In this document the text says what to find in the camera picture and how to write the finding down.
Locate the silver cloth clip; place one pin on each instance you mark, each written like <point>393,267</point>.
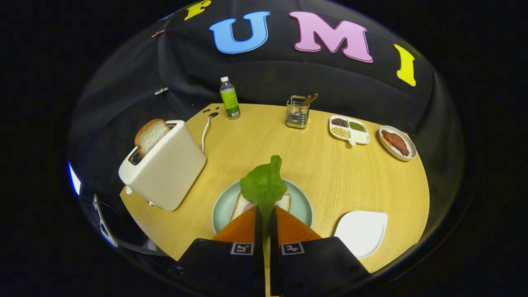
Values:
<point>161,90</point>

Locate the white leaf-shaped plate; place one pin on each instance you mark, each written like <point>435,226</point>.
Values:
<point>361,233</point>

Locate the white device stand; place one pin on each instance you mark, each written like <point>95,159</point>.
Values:
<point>103,225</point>

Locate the toasted bread slice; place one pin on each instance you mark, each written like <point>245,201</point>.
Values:
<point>150,134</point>

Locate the green label plastic bottle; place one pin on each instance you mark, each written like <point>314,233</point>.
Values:
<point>229,101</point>

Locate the white divided dish of beans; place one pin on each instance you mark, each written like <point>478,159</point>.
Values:
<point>359,137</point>

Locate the pale green round plate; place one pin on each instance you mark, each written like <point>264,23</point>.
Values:
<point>225,206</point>

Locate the black backdrop cloth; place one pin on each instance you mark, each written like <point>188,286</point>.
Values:
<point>288,78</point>

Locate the metal utensil holder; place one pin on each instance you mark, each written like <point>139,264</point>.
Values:
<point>297,117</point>

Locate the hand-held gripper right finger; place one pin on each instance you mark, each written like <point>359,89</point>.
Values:
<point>317,268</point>

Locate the lit screen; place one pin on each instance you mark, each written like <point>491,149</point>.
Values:
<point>74,178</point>

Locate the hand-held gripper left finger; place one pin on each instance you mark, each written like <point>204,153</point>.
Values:
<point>222,268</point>

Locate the pink cloth clip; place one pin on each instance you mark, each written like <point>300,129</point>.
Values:
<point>158,33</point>

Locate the pink ham slice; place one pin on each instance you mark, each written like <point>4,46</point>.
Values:
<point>248,207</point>

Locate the white bread slice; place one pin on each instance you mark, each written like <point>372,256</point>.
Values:
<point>238,204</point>

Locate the white toaster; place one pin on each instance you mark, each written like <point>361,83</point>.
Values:
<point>169,173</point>

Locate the white oval plate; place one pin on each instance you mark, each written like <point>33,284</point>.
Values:
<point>406,142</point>

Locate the red meat slice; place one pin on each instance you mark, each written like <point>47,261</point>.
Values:
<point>396,142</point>

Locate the green lettuce leaf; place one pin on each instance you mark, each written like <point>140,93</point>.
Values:
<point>264,185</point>

